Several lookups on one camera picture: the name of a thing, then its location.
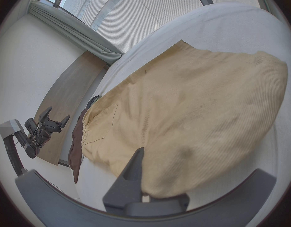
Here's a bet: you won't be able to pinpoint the window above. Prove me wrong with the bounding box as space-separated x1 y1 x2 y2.
39 0 268 54

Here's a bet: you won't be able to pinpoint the pale green curtain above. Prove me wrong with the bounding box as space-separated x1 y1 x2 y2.
28 0 126 66

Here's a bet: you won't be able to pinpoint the tan shorts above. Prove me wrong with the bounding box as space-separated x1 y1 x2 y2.
82 39 289 199

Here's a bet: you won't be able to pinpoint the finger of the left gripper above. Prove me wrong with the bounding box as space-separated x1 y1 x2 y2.
60 114 70 128
39 106 53 123

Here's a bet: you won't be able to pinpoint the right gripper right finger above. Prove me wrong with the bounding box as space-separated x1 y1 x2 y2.
150 192 191 210

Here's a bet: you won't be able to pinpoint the dark grey garment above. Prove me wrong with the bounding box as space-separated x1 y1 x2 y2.
87 96 102 109

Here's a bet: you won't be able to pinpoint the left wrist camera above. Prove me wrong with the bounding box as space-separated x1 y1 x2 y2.
24 118 38 132

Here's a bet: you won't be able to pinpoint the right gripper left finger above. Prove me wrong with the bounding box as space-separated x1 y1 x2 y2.
103 147 145 210

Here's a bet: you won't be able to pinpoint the bed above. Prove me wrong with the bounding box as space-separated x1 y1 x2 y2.
34 1 291 213

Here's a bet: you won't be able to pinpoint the brown shorts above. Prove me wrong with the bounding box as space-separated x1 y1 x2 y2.
68 108 90 184

